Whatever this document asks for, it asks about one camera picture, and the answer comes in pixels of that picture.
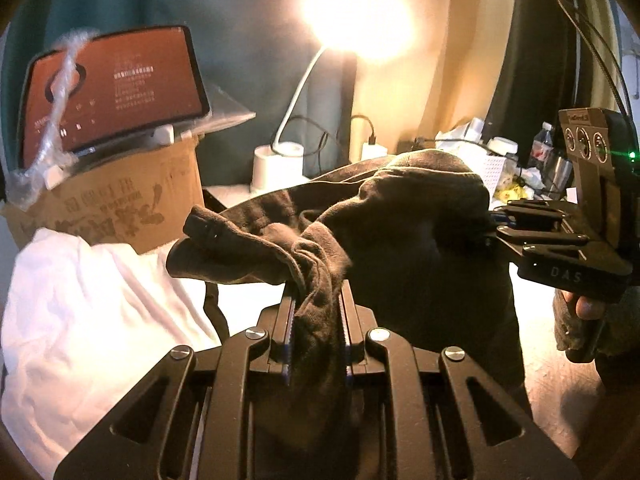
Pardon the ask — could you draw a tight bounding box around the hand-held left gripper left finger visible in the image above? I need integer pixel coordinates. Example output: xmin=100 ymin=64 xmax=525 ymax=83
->
xmin=52 ymin=292 xmax=296 ymax=480

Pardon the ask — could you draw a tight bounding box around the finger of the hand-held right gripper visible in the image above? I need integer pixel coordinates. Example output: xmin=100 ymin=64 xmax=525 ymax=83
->
xmin=494 ymin=224 xmax=591 ymax=249
xmin=505 ymin=199 xmax=572 ymax=221

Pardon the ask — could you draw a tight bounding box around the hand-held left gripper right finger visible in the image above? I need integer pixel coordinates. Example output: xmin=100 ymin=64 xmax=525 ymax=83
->
xmin=339 ymin=280 xmax=586 ymax=480

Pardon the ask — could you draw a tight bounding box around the brown t-shirt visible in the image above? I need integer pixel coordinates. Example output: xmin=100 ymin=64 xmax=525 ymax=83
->
xmin=166 ymin=149 xmax=533 ymax=461

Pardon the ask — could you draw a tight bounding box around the person's right hand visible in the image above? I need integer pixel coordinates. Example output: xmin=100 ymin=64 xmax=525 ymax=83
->
xmin=552 ymin=291 xmax=640 ymax=393

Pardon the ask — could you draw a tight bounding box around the white perforated basket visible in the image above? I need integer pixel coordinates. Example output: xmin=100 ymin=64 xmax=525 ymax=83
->
xmin=472 ymin=155 xmax=506 ymax=196

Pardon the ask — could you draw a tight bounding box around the clear water bottle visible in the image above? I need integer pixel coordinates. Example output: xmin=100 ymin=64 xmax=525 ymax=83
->
xmin=532 ymin=121 xmax=555 ymax=166

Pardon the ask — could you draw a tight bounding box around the glass jar with white lid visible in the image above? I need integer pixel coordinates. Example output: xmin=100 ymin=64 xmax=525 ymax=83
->
xmin=487 ymin=136 xmax=519 ymax=161

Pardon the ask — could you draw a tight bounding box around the crumpled white plastic bag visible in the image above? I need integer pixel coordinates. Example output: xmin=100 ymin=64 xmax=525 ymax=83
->
xmin=435 ymin=117 xmax=487 ymax=154

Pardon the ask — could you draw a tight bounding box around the yellow curtain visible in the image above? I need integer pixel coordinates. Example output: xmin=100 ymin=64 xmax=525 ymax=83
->
xmin=345 ymin=0 xmax=521 ymax=153

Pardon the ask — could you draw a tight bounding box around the white table cover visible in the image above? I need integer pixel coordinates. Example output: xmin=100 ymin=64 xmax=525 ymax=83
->
xmin=170 ymin=185 xmax=608 ymax=480

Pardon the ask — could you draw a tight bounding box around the white desk lamp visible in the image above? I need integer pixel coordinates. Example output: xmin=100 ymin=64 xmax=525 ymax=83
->
xmin=250 ymin=0 xmax=418 ymax=196

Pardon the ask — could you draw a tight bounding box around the white cloth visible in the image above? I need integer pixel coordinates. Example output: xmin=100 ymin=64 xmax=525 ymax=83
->
xmin=0 ymin=227 xmax=226 ymax=461

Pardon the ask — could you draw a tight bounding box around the brown cardboard box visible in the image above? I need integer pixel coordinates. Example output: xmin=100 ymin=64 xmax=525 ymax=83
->
xmin=0 ymin=137 xmax=203 ymax=256

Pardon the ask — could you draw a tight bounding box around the clear plastic sleeve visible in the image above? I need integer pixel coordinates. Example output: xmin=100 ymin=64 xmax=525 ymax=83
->
xmin=150 ymin=80 xmax=257 ymax=143

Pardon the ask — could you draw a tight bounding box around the tablet screen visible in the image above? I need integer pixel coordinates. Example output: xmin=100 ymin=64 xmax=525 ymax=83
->
xmin=17 ymin=25 xmax=211 ymax=171

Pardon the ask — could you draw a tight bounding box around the teal curtain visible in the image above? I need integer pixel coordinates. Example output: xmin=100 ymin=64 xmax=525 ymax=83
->
xmin=10 ymin=0 xmax=353 ymax=188

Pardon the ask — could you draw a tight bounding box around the clear plastic wrap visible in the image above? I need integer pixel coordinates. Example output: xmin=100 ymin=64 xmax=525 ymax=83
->
xmin=7 ymin=27 xmax=103 ymax=208

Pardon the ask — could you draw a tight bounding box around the black strap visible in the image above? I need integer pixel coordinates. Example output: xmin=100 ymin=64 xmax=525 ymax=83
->
xmin=202 ymin=280 xmax=231 ymax=342

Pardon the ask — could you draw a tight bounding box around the long black cable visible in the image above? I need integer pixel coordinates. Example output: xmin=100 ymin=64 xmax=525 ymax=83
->
xmin=415 ymin=136 xmax=501 ymax=155

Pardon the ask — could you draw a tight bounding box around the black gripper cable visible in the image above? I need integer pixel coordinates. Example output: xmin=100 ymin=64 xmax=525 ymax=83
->
xmin=556 ymin=0 xmax=632 ymax=117

